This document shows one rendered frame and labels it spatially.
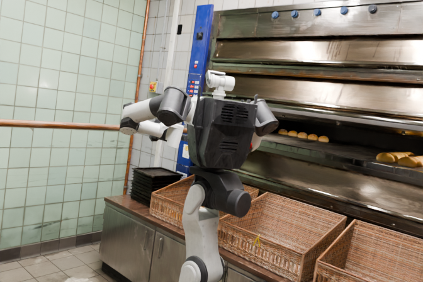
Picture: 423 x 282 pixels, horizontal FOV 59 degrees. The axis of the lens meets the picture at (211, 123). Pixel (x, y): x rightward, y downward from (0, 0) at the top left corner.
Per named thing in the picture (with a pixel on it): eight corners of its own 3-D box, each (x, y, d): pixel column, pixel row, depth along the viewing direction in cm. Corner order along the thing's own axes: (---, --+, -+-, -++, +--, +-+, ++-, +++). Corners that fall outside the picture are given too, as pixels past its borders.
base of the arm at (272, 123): (276, 134, 178) (282, 119, 169) (252, 141, 174) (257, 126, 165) (261, 111, 186) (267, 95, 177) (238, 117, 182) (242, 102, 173)
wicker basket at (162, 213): (196, 205, 290) (200, 170, 288) (255, 228, 253) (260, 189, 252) (146, 214, 253) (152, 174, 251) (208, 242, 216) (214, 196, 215)
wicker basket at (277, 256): (261, 231, 250) (267, 191, 249) (342, 263, 212) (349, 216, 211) (213, 244, 214) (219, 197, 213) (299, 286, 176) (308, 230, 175)
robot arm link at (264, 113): (272, 135, 181) (279, 117, 171) (255, 139, 178) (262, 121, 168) (260, 116, 187) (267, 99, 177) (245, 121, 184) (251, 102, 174)
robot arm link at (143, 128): (152, 142, 186) (115, 133, 178) (155, 124, 191) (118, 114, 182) (161, 135, 178) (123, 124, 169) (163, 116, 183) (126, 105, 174)
